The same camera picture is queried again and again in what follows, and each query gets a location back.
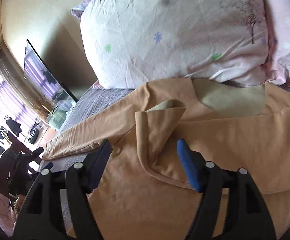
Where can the white floral pillow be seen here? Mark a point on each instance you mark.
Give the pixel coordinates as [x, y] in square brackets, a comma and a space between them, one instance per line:
[131, 42]

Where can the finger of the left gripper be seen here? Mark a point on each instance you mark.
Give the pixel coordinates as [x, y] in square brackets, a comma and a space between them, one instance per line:
[48, 166]

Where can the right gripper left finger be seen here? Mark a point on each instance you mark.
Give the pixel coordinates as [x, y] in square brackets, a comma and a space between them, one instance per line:
[41, 215]

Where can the tan fleece long-sleeve shirt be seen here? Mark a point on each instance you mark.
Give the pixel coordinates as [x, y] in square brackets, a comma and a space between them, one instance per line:
[165, 143]

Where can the black flat television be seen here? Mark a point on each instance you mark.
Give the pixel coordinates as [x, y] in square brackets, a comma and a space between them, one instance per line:
[39, 76]

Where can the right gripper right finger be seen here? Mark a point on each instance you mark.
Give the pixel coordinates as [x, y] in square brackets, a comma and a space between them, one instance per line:
[247, 216]

